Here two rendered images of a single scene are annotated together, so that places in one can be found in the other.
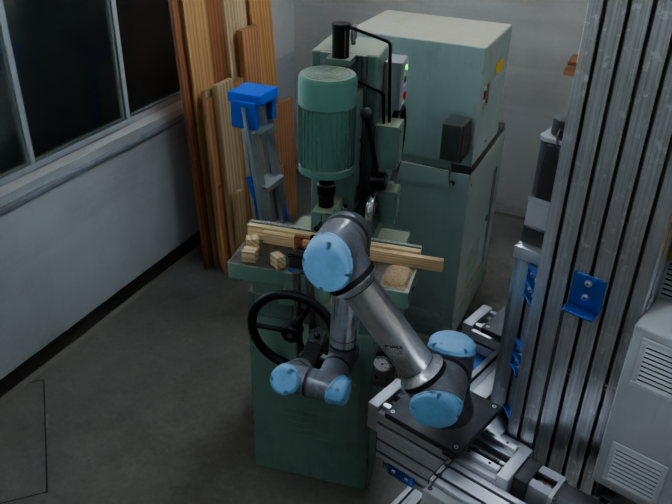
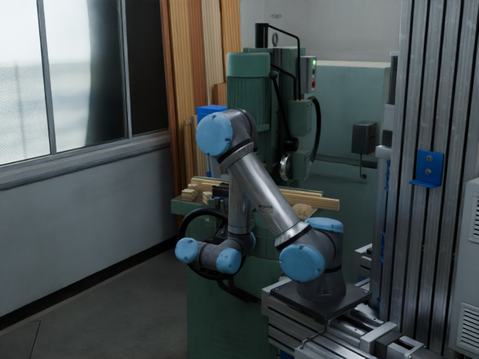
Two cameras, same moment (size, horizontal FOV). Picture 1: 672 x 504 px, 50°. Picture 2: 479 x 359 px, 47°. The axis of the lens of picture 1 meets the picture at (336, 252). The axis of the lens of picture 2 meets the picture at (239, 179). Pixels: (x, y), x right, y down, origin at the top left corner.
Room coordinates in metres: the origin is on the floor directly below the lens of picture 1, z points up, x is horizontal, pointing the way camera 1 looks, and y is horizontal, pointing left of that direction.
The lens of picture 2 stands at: (-0.14, -0.30, 1.59)
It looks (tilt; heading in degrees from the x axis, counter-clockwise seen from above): 15 degrees down; 9
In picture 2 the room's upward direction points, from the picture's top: straight up
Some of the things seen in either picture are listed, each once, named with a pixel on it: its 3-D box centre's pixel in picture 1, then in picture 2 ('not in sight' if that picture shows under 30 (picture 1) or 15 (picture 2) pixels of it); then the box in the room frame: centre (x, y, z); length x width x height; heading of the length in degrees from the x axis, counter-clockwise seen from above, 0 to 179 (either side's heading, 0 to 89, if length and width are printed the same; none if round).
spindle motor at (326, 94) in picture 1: (327, 123); (248, 91); (2.09, 0.04, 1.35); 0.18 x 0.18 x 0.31
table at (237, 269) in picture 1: (320, 276); (240, 211); (1.98, 0.05, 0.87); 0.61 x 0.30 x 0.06; 75
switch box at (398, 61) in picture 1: (395, 82); (306, 75); (2.36, -0.18, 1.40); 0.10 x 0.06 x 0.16; 165
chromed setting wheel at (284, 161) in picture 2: (372, 208); (286, 167); (2.18, -0.12, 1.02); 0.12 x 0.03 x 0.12; 165
